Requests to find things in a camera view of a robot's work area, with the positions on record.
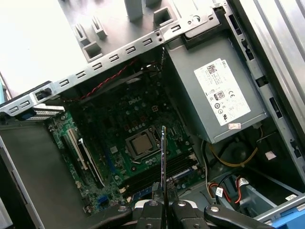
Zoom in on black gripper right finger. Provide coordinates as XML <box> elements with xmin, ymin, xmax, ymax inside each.
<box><xmin>167</xmin><ymin>178</ymin><xmax>271</xmax><ymax>229</ymax></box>

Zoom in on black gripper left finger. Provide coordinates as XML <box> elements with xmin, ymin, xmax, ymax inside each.
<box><xmin>81</xmin><ymin>182</ymin><xmax>165</xmax><ymax>229</ymax></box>

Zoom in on silver CPU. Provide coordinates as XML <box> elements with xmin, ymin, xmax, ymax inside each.
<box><xmin>132</xmin><ymin>137</ymin><xmax>153</xmax><ymax>156</ymax></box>

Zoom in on CPU socket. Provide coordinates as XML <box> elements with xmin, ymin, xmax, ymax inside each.
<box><xmin>124</xmin><ymin>130</ymin><xmax>165</xmax><ymax>163</ymax></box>

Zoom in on black graphics card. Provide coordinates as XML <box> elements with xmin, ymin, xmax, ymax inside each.
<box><xmin>77</xmin><ymin>137</ymin><xmax>106</xmax><ymax>189</ymax></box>

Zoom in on blue disk carrier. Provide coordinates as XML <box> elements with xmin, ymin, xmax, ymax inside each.
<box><xmin>269</xmin><ymin>204</ymin><xmax>305</xmax><ymax>229</ymax></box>

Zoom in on green motherboard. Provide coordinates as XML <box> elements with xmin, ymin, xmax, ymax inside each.
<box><xmin>46</xmin><ymin>78</ymin><xmax>206</xmax><ymax>211</ymax></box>

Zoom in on grey power supply unit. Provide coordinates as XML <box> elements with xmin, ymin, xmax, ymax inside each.
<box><xmin>164</xmin><ymin>35</ymin><xmax>270</xmax><ymax>144</ymax></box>

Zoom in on black PC case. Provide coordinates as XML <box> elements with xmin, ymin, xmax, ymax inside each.
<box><xmin>0</xmin><ymin>0</ymin><xmax>305</xmax><ymax>229</ymax></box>

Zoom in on grey parts rack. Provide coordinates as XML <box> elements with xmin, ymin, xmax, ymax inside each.
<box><xmin>57</xmin><ymin>0</ymin><xmax>177</xmax><ymax>63</ymax></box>

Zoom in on red and black wire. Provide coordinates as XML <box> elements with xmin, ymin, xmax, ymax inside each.
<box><xmin>206</xmin><ymin>175</ymin><xmax>250</xmax><ymax>204</ymax></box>

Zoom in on yellow wire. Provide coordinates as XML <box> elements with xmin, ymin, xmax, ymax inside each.
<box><xmin>209</xmin><ymin>142</ymin><xmax>260</xmax><ymax>168</ymax></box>

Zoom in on twisted red black wire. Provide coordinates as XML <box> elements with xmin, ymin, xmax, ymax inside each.
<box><xmin>63</xmin><ymin>58</ymin><xmax>139</xmax><ymax>104</ymax></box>

